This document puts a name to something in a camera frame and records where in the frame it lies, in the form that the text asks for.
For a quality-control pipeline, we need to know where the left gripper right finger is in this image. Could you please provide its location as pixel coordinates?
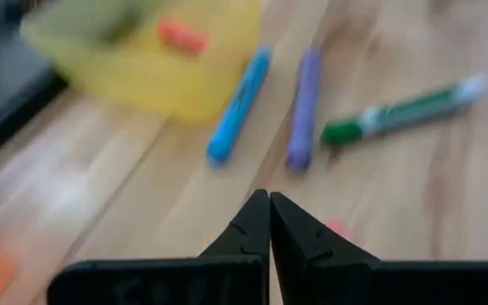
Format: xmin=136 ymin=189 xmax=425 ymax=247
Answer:
xmin=271 ymin=192 xmax=488 ymax=305

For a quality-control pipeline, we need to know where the blue chunky highlighter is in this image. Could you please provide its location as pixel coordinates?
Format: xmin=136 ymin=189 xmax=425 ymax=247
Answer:
xmin=205 ymin=45 xmax=274 ymax=167

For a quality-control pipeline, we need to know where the green dry erase marker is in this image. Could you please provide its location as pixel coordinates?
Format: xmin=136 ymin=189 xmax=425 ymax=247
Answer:
xmin=319 ymin=72 xmax=488 ymax=147

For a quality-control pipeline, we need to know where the purple chunky highlighter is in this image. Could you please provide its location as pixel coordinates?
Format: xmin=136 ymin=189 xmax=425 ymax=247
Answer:
xmin=285 ymin=46 xmax=324 ymax=174

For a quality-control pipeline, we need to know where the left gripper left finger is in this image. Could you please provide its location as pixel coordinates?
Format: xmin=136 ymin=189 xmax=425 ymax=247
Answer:
xmin=47 ymin=189 xmax=270 ymax=305

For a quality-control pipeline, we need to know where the orange chunky highlighter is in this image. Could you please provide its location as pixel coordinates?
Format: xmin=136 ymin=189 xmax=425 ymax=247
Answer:
xmin=157 ymin=16 xmax=210 ymax=57

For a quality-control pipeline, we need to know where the yellow translucent plastic bin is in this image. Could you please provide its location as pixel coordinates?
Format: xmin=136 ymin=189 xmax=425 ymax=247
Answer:
xmin=19 ymin=0 xmax=266 ymax=126

